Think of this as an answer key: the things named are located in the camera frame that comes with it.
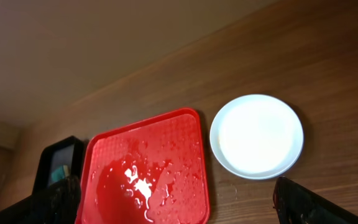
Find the yellow green sponge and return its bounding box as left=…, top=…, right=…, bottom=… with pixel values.
left=50, top=165, right=70, bottom=184

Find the red plastic tray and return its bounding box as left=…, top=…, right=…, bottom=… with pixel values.
left=76, top=108, right=211, bottom=224

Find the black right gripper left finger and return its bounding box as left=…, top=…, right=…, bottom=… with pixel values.
left=0, top=176, right=81, bottom=224

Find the white round plate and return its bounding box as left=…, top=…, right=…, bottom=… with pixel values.
left=209, top=94, right=305, bottom=180

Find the black rectangular tray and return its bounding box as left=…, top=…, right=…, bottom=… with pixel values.
left=32, top=136, right=85, bottom=194

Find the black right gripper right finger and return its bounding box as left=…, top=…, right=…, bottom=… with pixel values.
left=273, top=177, right=358, bottom=224

